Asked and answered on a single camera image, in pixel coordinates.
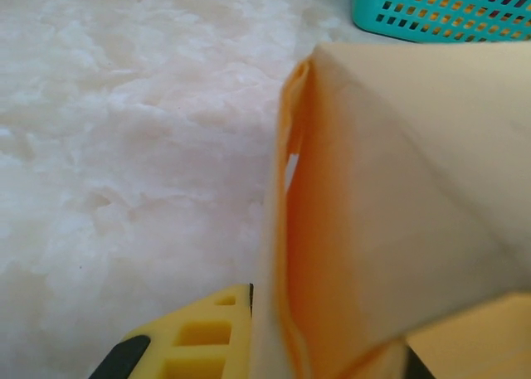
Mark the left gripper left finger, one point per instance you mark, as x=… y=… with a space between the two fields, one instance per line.
x=199 y=337

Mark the teal plastic basket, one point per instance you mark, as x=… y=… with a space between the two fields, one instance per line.
x=456 y=14

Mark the yellow paper box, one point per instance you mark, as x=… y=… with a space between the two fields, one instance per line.
x=394 y=188

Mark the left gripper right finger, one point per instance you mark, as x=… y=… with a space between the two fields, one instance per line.
x=417 y=362

